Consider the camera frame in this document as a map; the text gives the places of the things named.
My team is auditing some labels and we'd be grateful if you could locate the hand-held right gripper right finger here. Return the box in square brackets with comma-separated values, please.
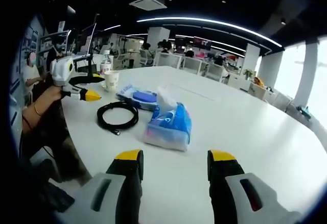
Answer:
[207, 149, 303, 224]

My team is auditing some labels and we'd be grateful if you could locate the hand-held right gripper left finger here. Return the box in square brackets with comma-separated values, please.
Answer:
[65, 148, 144, 224]

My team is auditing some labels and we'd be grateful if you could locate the black cable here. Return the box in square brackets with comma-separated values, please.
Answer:
[97, 101, 140, 136]

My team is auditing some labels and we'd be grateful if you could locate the clear plastic bottle red label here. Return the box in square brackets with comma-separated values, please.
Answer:
[99, 53, 113, 74]

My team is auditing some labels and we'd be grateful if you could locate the white paper cup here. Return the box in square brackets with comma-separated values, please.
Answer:
[103, 70, 120, 92]

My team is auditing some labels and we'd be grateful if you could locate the wet wipes pack blue lid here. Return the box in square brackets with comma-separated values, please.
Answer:
[115, 82, 158, 111]

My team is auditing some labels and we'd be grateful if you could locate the blue tissue pack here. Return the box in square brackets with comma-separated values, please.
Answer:
[142, 83, 193, 153]

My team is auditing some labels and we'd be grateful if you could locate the person's left hand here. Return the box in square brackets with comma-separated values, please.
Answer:
[38, 84, 64, 107]

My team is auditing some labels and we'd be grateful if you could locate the black monitor stand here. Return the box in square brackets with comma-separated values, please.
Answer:
[74, 53, 99, 78]

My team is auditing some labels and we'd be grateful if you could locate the thin computer monitor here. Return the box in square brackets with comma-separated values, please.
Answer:
[75, 22, 98, 56]

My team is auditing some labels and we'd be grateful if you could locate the white table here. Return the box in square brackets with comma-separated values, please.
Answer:
[55, 65, 327, 224]

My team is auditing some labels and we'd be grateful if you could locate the white office chair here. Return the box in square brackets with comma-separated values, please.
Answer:
[155, 54, 183, 69]
[204, 63, 228, 82]
[182, 56, 205, 74]

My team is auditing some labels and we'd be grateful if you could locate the ceiling air conditioner vent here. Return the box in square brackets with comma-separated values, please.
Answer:
[129, 0, 168, 12]

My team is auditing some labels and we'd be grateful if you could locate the potted green plant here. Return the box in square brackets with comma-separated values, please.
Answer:
[242, 68, 256, 81]

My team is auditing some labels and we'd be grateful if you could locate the large bright window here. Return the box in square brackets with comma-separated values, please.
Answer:
[308, 40, 327, 122]

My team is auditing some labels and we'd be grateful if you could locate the long ceiling light strip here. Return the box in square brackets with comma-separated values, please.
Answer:
[136, 17, 283, 47]

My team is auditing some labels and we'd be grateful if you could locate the gold bracelet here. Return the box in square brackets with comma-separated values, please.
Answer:
[33, 101, 43, 117]

